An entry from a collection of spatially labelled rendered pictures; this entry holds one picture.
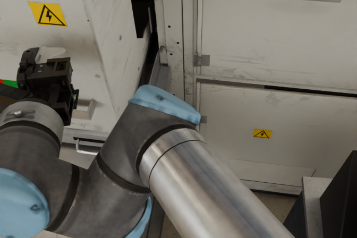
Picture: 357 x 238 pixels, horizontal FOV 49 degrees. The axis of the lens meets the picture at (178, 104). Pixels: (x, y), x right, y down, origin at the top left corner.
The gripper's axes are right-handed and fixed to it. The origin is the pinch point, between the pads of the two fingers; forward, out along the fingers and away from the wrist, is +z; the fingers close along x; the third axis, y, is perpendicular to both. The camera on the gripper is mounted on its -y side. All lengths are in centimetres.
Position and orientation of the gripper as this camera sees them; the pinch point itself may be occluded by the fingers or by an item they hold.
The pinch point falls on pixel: (41, 51)
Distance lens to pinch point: 78.5
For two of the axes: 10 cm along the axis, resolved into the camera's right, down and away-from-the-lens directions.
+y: 9.9, -1.1, 0.4
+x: -0.6, -7.7, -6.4
